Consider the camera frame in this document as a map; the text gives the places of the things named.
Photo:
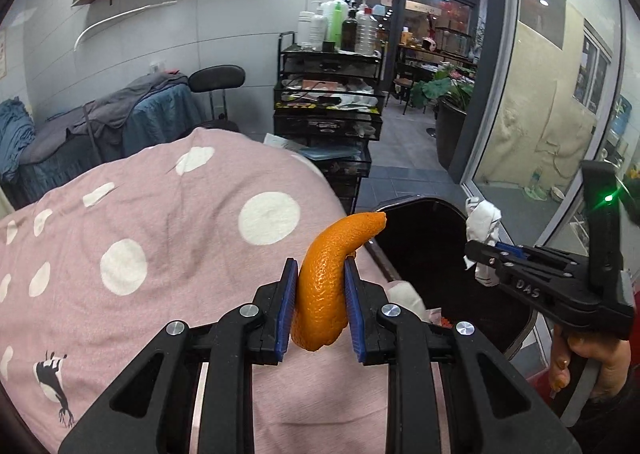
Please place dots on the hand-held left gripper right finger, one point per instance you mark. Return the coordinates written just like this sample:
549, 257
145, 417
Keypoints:
352, 314

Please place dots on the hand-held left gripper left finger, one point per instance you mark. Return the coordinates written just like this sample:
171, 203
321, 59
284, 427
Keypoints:
287, 314

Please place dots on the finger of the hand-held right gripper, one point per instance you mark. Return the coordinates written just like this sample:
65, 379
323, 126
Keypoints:
515, 249
520, 279

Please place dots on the white tissue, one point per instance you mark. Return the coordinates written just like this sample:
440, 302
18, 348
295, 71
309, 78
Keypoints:
482, 221

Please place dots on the orange peel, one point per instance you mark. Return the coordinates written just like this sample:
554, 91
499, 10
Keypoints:
320, 284

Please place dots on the dark brown trash bin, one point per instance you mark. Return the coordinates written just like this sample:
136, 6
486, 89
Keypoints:
425, 259

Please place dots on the person's right hand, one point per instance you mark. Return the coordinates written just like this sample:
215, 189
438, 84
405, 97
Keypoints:
612, 366

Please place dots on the green white slippers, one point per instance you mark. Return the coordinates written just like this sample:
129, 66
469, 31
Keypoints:
535, 194

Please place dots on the white bowl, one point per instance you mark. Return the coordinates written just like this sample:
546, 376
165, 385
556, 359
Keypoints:
557, 194

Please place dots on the small clear water bottle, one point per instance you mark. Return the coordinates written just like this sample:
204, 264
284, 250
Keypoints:
536, 178

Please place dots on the red crumpled wrapper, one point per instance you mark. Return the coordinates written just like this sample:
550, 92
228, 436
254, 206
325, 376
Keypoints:
440, 322

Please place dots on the dark tall planter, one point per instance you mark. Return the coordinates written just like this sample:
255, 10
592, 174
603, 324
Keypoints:
450, 133

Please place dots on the pink polka dot blanket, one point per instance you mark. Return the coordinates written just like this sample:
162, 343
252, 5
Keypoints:
175, 234

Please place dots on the papers and blue booklet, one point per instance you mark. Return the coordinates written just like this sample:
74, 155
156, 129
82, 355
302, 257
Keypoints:
325, 151

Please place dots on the green leafy plant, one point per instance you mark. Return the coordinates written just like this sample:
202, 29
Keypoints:
442, 88

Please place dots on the black mesh trolley cart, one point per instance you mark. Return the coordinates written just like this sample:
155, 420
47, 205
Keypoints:
327, 126

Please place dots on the dark cafe chair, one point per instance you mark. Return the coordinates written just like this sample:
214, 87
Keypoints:
402, 88

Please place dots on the blue grey covered bed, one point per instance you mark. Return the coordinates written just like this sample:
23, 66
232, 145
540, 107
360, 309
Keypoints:
155, 118

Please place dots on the black stool with backrest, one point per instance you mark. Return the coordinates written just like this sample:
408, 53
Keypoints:
217, 78

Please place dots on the clear bottle with red cap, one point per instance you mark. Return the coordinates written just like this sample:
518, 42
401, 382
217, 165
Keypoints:
366, 31

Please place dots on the dark pump bottle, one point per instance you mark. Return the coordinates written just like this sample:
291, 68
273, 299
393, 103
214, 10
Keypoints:
349, 33

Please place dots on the grey cloth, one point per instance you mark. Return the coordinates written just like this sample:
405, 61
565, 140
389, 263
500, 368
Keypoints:
110, 106

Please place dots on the short white bottle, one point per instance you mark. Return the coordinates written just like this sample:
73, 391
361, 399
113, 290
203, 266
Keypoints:
305, 31

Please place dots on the green bottle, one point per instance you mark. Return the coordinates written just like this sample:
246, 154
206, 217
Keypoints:
337, 26

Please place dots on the blue folded cloth pile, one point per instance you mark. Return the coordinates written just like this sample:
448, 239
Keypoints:
15, 133

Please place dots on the grey glass door frame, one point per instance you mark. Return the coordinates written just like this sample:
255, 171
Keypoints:
492, 58

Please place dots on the white wall outlet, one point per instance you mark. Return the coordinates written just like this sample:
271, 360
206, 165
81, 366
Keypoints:
156, 67

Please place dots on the white curved wall strip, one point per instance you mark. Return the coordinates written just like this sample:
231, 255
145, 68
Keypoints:
115, 18

